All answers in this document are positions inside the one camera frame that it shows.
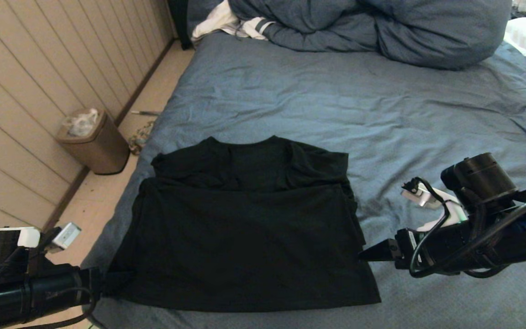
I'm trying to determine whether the black printed t-shirt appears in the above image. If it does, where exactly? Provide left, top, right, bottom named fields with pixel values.
left=108, top=136, right=381, bottom=313

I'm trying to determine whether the bed with blue sheet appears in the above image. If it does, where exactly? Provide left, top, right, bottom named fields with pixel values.
left=83, top=32, right=526, bottom=329

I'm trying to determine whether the brown trash bin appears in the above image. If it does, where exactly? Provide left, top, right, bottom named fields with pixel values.
left=56, top=109, right=131, bottom=175

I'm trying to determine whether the clear plastic bin bag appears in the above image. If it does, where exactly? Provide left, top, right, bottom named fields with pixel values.
left=62, top=109, right=99, bottom=138

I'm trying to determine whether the blue bunched duvet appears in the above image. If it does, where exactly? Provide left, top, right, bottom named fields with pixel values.
left=226, top=0, right=511, bottom=71

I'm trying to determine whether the black bedside furniture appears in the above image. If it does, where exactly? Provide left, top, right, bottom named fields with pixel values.
left=167, top=0, right=194, bottom=51

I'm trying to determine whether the white striped garment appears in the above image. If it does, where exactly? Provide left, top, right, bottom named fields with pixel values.
left=192, top=0, right=275, bottom=42

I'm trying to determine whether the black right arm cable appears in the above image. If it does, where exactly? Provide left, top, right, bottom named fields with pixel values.
left=409, top=180, right=526, bottom=279

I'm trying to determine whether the black right gripper cable loop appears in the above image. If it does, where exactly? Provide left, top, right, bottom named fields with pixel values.
left=464, top=265, right=510, bottom=279

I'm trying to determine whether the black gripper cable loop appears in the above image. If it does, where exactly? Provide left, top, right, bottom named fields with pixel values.
left=16, top=287, right=99, bottom=329
left=464, top=265, right=510, bottom=279

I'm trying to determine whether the black left gripper cable loop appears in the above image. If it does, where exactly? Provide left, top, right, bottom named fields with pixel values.
left=16, top=287, right=99, bottom=329

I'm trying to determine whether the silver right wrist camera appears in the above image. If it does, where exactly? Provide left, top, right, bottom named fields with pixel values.
left=401, top=177, right=468, bottom=233

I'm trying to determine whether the colourful rope toy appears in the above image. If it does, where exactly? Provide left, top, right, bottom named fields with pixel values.
left=128, top=121, right=155, bottom=156

